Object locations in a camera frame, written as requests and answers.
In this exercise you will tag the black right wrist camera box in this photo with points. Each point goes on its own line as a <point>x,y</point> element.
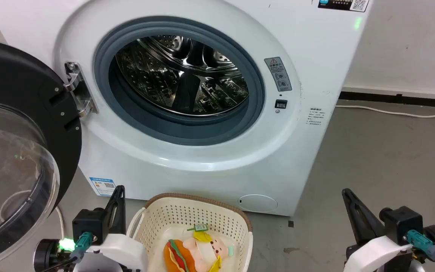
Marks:
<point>402,223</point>

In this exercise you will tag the grey warning sticker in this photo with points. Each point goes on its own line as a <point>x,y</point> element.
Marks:
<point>279,74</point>

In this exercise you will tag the cream perforated laundry basket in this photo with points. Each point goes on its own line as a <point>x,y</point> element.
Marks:
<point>187,215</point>

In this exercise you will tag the black baseboard strip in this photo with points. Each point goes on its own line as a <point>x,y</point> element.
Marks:
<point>398,99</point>

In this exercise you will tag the white front-load washing machine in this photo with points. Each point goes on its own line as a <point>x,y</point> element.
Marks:
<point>315,56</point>

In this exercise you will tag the black QR code sticker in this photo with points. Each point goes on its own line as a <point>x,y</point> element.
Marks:
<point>344,4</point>

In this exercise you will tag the black door latch socket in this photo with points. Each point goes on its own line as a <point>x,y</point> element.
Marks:
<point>280,104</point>

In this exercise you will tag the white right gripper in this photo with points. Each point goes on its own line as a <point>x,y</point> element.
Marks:
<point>376,253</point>

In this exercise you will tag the stainless steel washer drum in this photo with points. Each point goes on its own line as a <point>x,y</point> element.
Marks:
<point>187,71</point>

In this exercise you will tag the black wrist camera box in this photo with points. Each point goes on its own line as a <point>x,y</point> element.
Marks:
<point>88,223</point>
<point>402,223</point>

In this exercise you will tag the small printed text label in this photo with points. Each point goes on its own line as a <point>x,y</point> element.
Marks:
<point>316,116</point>

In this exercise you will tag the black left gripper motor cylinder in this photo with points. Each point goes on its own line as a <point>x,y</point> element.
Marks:
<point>45,255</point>

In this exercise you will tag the oval drain filter cover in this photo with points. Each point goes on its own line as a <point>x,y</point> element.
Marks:
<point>258,203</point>

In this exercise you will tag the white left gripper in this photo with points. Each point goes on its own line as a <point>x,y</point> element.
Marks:
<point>121,251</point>

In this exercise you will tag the blue energy label sticker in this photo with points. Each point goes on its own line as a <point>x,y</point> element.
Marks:
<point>103,186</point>

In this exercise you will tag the chrome door hinge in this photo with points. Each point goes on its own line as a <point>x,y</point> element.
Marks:
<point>79,90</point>

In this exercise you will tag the black washer door glass bowl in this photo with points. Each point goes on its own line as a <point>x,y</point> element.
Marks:
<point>17,113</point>

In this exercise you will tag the pink doll plush toy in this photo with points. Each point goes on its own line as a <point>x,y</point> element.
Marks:
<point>212,249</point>

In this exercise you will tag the grey rubber door gasket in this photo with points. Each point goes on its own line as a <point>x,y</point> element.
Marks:
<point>187,128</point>

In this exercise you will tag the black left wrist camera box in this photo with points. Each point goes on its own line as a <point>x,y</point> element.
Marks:
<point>88,223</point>

